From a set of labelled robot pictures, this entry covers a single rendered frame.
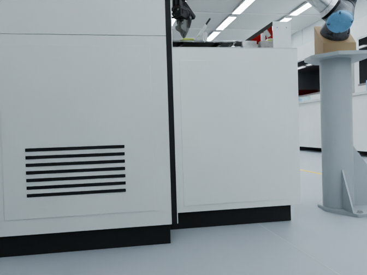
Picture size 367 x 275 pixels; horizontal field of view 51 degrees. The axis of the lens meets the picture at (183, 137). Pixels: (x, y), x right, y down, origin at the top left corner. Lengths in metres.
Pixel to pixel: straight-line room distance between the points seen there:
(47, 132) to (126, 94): 0.32
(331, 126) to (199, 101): 0.77
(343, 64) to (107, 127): 1.28
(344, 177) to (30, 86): 1.55
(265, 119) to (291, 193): 0.37
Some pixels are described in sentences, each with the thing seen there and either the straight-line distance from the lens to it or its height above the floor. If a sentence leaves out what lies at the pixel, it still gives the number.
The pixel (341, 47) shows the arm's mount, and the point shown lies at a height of 0.86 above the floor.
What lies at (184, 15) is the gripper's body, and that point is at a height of 1.05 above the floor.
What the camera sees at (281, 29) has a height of 0.92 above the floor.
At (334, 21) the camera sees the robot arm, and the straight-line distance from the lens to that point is 2.04.
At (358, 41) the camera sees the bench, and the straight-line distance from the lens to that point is 6.43.
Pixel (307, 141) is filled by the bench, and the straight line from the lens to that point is 7.24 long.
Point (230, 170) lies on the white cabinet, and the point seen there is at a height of 0.26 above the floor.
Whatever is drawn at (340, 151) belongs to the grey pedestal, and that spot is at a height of 0.31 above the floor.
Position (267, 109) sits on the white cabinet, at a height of 0.53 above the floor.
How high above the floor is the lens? 0.45
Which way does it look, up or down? 1 degrees down
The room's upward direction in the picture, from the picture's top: 2 degrees counter-clockwise
